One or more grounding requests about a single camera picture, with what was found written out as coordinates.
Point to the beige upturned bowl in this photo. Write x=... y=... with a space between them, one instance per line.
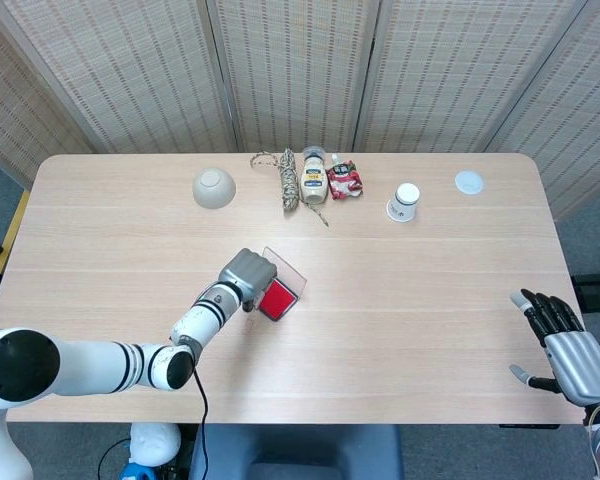
x=213 y=189

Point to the blue plastic object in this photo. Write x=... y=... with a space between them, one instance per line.
x=135 y=472

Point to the white foam lump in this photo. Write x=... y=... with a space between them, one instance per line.
x=155 y=442

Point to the mayonnaise squeeze bottle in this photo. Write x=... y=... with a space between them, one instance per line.
x=314 y=182

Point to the white upturned paper cup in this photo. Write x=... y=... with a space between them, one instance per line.
x=404 y=202

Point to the blue grey chair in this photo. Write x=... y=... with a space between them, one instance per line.
x=295 y=450

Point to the woven folding screen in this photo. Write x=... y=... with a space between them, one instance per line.
x=290 y=70

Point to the translucent round lid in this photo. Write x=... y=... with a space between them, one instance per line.
x=469 y=182

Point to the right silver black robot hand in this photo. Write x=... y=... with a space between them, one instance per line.
x=580 y=362

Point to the red sauce pouch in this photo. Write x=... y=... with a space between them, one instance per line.
x=345 y=182

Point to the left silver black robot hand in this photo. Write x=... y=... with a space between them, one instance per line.
x=247 y=272

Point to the red ink pad case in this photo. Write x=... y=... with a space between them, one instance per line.
x=277 y=300

